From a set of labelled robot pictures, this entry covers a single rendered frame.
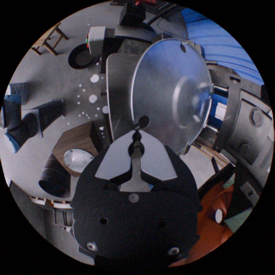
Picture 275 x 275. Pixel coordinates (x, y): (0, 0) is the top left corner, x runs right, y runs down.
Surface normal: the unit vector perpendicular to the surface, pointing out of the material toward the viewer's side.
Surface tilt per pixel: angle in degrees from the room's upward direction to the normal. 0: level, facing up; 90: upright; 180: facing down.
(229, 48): 90
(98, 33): 0
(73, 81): 0
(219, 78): 90
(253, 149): 90
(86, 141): 0
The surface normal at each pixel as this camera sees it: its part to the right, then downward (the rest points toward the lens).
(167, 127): 0.40, 0.48
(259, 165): -0.92, 0.21
